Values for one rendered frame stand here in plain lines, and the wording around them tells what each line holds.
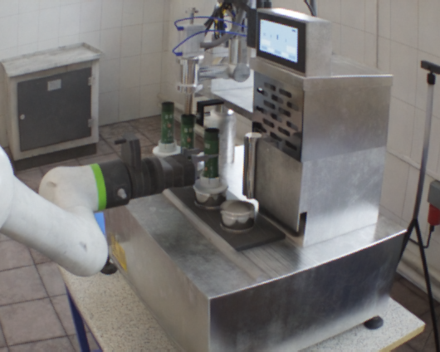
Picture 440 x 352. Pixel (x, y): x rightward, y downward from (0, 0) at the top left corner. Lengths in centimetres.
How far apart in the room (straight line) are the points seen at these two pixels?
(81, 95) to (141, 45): 103
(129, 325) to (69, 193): 42
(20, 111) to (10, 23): 94
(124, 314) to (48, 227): 53
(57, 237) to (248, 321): 39
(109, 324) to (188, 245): 34
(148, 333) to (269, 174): 46
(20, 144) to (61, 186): 312
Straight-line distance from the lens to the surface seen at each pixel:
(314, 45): 99
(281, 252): 112
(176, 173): 116
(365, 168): 117
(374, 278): 125
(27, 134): 417
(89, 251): 99
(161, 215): 124
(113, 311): 140
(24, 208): 86
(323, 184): 110
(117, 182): 111
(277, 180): 113
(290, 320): 113
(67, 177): 108
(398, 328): 139
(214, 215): 122
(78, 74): 414
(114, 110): 507
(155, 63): 510
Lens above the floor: 159
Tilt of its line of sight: 24 degrees down
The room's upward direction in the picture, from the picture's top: 2 degrees clockwise
